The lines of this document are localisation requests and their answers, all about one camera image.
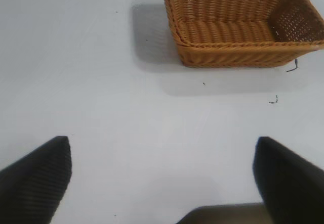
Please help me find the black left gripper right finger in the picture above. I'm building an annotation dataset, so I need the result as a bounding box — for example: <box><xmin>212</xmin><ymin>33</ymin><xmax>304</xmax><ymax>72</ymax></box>
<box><xmin>254</xmin><ymin>136</ymin><xmax>324</xmax><ymax>224</ymax></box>

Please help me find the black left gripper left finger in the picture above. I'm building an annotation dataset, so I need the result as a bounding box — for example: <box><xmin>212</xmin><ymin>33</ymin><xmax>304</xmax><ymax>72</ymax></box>
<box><xmin>0</xmin><ymin>136</ymin><xmax>73</xmax><ymax>224</ymax></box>

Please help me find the brown woven wicker basket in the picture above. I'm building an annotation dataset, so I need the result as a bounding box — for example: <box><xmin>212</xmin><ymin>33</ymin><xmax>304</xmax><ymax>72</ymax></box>
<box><xmin>163</xmin><ymin>0</ymin><xmax>324</xmax><ymax>69</ymax></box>

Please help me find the thin black string piece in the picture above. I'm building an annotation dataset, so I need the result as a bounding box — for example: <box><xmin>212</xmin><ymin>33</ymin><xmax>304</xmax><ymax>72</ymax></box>
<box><xmin>286</xmin><ymin>59</ymin><xmax>300</xmax><ymax>72</ymax></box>

